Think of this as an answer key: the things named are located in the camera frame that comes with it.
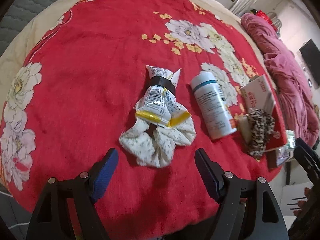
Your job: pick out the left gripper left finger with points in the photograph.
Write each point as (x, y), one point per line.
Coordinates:
(86, 189)

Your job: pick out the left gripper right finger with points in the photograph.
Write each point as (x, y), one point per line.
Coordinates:
(225, 188)

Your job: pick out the leopard print scrunchie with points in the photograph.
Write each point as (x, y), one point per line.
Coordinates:
(261, 126)

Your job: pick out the white floral scrunchie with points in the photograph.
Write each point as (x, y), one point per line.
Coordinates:
(156, 150)

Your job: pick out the person's hand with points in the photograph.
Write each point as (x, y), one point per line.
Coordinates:
(301, 203)

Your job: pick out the pink quilt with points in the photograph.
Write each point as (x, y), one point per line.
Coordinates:
(294, 93)

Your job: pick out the white supplement bottle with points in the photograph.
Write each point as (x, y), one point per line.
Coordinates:
(211, 101)

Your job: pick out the red and white carton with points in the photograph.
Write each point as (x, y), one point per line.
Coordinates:
(259, 94)

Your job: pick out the black television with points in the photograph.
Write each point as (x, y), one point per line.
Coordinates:
(311, 55)

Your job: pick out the red floral blanket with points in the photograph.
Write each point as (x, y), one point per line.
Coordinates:
(77, 90)

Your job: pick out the red basins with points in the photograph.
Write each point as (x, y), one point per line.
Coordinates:
(264, 16)

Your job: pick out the grey quilted headboard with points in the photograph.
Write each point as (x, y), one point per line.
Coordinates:
(25, 5)

